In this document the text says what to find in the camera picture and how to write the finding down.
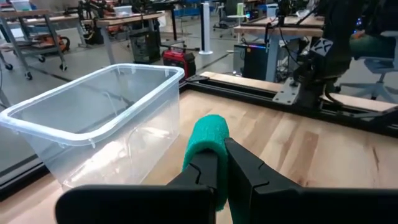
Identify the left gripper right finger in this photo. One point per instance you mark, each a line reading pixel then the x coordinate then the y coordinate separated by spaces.
pixel 295 207

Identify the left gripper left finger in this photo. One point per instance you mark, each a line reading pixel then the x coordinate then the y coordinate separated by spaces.
pixel 140 205

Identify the teal green bandage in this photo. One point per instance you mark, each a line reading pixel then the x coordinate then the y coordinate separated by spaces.
pixel 208 130

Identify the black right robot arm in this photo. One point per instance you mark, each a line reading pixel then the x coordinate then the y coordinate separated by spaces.
pixel 339 46

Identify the clear plastic container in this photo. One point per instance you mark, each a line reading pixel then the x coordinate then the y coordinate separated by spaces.
pixel 124 149

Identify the black computer tower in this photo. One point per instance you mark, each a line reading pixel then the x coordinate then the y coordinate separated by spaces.
pixel 253 62

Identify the grey office chair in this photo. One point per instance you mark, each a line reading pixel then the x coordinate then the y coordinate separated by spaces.
pixel 377 65

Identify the wooden desk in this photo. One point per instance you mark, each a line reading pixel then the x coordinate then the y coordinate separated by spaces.
pixel 280 31

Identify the orange tool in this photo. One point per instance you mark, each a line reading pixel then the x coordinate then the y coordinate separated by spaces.
pixel 59 43

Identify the wooden work table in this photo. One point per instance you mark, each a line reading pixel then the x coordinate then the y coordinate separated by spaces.
pixel 130 19

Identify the clear storage box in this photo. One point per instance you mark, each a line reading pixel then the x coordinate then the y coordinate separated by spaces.
pixel 122 11

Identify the green and white cup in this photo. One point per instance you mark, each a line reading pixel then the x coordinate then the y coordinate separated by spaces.
pixel 240 9

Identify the metal cart with casters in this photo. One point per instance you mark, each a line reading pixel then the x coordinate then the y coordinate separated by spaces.
pixel 25 14

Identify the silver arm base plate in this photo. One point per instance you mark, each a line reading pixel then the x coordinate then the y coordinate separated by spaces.
pixel 287 93

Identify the black metal table frame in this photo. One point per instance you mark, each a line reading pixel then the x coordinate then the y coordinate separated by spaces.
pixel 236 88

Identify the white floor post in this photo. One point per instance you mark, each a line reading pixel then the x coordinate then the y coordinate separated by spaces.
pixel 206 28

